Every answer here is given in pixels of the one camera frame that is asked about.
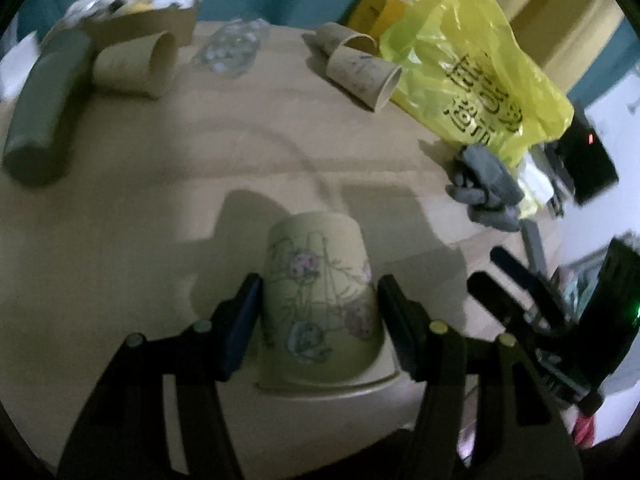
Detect paper cup with cartoon print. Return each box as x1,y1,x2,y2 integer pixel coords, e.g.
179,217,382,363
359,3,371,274
257,212,400,396

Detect rear brown paper cup lying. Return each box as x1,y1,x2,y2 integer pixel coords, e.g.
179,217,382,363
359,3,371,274
314,22,378,56

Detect brown paper cup by thermos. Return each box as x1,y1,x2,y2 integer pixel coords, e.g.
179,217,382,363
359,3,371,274
92,32,179,99

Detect black phone on table edge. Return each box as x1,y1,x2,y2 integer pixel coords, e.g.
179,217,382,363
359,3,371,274
520,219,548,278

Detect white crumpled tissue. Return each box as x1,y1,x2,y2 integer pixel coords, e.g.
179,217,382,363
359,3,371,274
514,153,554,218

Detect grey knit gloves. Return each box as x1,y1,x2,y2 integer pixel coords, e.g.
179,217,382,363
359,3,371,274
446,144,524,233

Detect black electronic device with led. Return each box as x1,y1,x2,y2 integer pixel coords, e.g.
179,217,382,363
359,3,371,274
544,103,620,206

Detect yellow plastic shopping bag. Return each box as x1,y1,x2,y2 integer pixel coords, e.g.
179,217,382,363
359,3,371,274
378,0,574,178

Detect yellow curtain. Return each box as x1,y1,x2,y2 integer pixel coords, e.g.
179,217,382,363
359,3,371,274
496,0,624,92

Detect grey metal thermos bottle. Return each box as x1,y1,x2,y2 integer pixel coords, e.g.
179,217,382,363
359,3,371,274
2,29,96,188

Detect white desk lamp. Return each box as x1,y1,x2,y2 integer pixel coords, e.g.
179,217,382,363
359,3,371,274
0,32,40,102

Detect cardboard box of candies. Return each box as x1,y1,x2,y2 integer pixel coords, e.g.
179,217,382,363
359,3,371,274
78,8,198,50

